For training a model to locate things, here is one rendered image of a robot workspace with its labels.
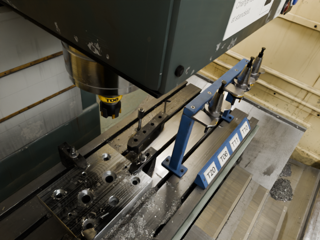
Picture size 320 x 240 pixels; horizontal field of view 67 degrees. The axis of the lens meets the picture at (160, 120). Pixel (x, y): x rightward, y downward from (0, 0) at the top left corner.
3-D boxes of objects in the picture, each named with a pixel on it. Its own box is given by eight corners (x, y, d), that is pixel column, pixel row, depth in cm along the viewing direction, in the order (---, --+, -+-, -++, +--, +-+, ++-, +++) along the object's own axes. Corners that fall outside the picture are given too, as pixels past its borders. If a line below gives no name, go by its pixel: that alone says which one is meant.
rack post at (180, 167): (187, 169, 99) (206, 117, 79) (180, 178, 96) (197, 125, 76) (168, 156, 103) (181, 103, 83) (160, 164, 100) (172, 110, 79)
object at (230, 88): (245, 92, 90) (246, 90, 90) (240, 98, 87) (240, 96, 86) (229, 84, 93) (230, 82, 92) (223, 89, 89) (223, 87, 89)
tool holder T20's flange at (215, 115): (211, 105, 83) (213, 99, 82) (225, 115, 80) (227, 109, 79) (199, 112, 80) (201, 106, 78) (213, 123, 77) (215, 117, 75)
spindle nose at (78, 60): (115, 44, 56) (115, -13, 47) (167, 77, 49) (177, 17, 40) (49, 66, 46) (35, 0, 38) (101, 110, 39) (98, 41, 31)
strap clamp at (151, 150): (155, 167, 98) (159, 143, 88) (132, 188, 90) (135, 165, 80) (148, 162, 99) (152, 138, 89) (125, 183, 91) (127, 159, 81)
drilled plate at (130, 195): (151, 186, 87) (153, 179, 84) (86, 253, 69) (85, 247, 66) (107, 151, 96) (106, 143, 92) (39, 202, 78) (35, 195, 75)
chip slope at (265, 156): (284, 157, 149) (307, 128, 131) (235, 251, 106) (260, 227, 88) (169, 91, 183) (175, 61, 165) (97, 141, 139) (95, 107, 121)
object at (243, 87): (237, 80, 97) (239, 75, 95) (250, 87, 94) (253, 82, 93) (229, 85, 93) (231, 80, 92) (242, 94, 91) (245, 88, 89)
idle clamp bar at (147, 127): (167, 124, 117) (169, 115, 112) (133, 159, 100) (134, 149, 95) (158, 119, 118) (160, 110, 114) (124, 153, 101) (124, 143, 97)
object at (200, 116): (218, 121, 77) (218, 119, 76) (210, 130, 73) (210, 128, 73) (199, 110, 79) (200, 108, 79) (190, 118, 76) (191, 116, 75)
